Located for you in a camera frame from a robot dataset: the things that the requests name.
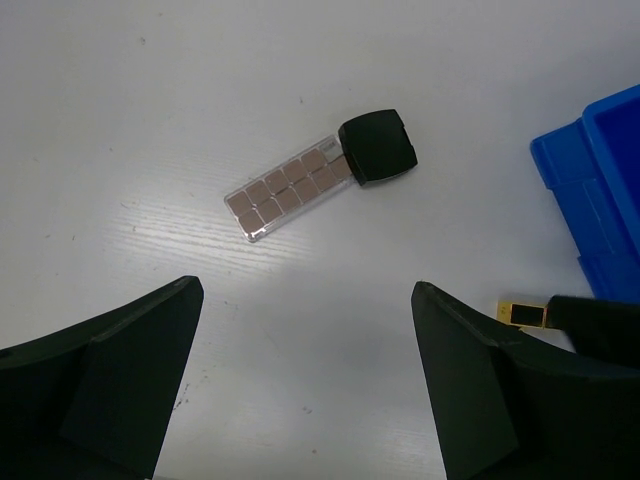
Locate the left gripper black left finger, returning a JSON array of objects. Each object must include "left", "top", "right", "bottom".
[{"left": 1, "top": 276, "right": 204, "bottom": 479}]

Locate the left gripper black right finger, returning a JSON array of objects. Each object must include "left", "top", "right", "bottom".
[{"left": 411, "top": 282, "right": 639, "bottom": 479}]

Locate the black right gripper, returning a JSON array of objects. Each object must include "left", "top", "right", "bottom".
[{"left": 546, "top": 295, "right": 639, "bottom": 365}]

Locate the black gold square lipstick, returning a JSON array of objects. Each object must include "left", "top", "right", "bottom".
[{"left": 496, "top": 301, "right": 547, "bottom": 329}]

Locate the clear nude eyeshadow palette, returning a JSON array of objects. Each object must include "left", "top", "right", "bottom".
[{"left": 224, "top": 134, "right": 354, "bottom": 243}]

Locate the blue divided plastic bin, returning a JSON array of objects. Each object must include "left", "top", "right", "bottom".
[{"left": 530, "top": 86, "right": 639, "bottom": 304}]

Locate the black square compact case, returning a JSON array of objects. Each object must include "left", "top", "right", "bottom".
[{"left": 338, "top": 109, "right": 418, "bottom": 186}]

